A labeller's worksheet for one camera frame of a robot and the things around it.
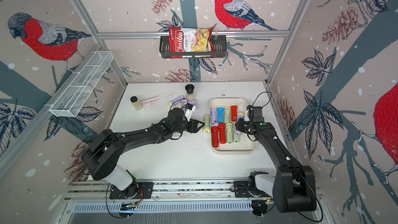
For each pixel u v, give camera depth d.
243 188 0.73
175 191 0.76
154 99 1.10
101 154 0.45
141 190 0.73
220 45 0.95
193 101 1.07
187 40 0.88
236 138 0.88
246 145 0.88
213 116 0.96
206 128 0.90
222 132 0.90
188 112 0.78
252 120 0.66
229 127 0.92
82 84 0.79
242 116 0.85
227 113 0.98
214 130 0.90
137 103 1.01
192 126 0.75
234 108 1.02
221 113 1.00
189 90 1.02
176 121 0.69
